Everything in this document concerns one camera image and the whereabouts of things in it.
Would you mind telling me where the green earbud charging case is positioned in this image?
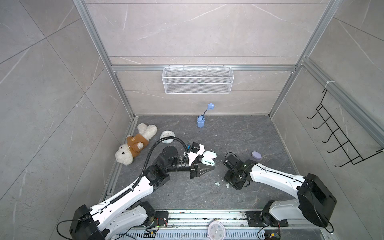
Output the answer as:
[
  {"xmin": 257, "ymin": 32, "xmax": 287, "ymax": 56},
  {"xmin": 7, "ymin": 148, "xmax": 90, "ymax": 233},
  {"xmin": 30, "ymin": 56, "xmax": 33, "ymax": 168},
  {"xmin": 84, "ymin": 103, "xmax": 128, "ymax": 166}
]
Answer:
[{"xmin": 202, "ymin": 151, "xmax": 217, "ymax": 166}]

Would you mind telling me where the purple earbud charging case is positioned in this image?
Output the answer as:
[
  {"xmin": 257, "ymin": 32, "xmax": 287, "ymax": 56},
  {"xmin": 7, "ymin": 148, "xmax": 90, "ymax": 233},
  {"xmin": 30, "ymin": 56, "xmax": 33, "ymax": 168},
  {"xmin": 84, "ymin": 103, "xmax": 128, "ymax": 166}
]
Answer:
[{"xmin": 251, "ymin": 151, "xmax": 262, "ymax": 160}]

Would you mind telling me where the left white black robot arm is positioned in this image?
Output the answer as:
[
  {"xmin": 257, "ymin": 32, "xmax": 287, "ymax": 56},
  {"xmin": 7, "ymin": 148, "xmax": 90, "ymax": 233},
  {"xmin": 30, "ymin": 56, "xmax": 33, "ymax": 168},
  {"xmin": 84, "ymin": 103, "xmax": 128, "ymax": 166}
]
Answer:
[{"xmin": 69, "ymin": 143, "xmax": 217, "ymax": 240}]

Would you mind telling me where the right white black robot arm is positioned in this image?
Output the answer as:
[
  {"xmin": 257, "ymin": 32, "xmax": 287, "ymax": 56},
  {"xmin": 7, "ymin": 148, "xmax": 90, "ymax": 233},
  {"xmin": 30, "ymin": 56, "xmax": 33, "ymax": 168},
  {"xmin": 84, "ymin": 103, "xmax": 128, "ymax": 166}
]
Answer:
[{"xmin": 224, "ymin": 153, "xmax": 337, "ymax": 228}]

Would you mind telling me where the blue cup holder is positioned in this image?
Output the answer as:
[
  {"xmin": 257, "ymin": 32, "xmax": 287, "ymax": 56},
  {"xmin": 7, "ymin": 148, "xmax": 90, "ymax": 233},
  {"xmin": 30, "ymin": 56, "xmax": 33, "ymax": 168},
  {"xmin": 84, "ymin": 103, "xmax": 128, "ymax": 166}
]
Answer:
[{"xmin": 197, "ymin": 116, "xmax": 205, "ymax": 128}]

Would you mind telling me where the small round white clock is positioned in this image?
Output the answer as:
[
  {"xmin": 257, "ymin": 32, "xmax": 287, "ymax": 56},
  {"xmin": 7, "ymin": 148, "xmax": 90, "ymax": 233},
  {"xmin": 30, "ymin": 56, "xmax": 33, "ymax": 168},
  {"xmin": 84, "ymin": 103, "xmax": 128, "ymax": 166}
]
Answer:
[{"xmin": 160, "ymin": 130, "xmax": 175, "ymax": 144}]

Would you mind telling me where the pink round clock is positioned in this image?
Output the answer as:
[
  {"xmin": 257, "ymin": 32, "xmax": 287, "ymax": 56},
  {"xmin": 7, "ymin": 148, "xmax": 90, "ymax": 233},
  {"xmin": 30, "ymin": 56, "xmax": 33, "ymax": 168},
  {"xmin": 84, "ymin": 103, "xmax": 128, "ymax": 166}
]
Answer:
[{"xmin": 208, "ymin": 221, "xmax": 226, "ymax": 240}]

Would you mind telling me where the white plush bear toy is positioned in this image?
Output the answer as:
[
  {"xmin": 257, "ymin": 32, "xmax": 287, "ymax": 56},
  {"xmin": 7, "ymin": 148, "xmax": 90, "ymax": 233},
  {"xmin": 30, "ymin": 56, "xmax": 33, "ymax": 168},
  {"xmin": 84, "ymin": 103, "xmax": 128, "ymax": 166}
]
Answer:
[{"xmin": 115, "ymin": 123, "xmax": 158, "ymax": 166}]

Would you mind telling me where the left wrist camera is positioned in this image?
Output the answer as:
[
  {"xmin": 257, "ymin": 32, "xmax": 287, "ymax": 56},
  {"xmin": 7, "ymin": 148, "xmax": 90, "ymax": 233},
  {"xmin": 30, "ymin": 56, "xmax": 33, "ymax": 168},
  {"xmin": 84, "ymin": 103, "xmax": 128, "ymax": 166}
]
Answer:
[{"xmin": 188, "ymin": 142, "xmax": 205, "ymax": 166}]

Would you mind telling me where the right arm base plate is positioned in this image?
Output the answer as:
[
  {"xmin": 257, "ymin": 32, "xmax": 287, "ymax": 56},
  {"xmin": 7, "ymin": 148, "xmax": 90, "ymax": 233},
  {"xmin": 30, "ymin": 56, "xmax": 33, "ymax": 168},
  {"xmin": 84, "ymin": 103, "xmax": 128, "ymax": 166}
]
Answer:
[{"xmin": 244, "ymin": 211, "xmax": 289, "ymax": 227}]

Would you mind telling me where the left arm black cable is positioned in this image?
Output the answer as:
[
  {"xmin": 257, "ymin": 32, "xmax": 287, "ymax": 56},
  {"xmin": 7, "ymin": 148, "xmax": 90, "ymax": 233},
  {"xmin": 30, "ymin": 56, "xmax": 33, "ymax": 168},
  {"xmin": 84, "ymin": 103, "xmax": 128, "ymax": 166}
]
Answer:
[{"xmin": 130, "ymin": 136, "xmax": 189, "ymax": 190}]

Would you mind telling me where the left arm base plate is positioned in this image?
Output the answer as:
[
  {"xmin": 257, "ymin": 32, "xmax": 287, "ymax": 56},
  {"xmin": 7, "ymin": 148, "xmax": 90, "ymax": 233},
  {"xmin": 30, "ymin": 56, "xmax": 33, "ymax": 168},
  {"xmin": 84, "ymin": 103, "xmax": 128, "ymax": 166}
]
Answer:
[{"xmin": 142, "ymin": 211, "xmax": 169, "ymax": 228}]

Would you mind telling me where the white wire mesh basket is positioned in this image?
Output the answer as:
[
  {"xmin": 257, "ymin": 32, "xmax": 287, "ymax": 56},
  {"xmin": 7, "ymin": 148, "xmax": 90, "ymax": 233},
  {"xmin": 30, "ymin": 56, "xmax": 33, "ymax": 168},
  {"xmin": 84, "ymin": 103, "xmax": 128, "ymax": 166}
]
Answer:
[{"xmin": 162, "ymin": 66, "xmax": 235, "ymax": 94}]

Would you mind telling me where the black wire hook rack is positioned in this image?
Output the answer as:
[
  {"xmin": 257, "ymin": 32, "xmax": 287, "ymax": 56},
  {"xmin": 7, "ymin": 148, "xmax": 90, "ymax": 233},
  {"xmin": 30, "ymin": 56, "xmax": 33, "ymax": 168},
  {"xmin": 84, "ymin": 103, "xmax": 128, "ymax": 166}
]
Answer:
[{"xmin": 307, "ymin": 89, "xmax": 384, "ymax": 168}]

